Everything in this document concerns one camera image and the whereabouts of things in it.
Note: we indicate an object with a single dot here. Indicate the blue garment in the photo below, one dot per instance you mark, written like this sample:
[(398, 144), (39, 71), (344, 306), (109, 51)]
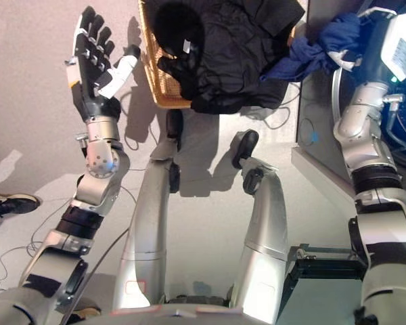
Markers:
[(311, 50)]

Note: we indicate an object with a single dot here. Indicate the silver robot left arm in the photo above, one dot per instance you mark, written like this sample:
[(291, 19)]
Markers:
[(98, 162)]

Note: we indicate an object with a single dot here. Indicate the woven wicker laundry basket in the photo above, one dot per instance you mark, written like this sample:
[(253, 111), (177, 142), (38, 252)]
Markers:
[(155, 74)]

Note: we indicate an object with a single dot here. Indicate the black clothes pile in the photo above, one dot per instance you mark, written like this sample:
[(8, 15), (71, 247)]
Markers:
[(237, 54)]

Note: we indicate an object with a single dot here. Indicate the black and tan shoe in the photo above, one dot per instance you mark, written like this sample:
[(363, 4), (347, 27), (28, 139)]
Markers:
[(13, 204)]

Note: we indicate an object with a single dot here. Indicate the silver robot torso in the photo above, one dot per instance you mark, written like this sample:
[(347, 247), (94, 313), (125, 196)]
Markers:
[(176, 315)]

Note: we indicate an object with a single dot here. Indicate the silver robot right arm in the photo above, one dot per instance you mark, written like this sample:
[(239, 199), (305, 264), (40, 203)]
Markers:
[(375, 203)]

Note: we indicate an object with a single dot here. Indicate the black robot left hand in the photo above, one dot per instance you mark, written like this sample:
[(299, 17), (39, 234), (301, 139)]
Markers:
[(88, 64)]

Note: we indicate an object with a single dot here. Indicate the grey front-load washing machine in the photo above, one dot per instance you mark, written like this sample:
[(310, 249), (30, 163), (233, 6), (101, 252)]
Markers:
[(311, 101)]

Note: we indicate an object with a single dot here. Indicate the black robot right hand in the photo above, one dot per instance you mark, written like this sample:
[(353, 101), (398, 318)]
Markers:
[(392, 44)]

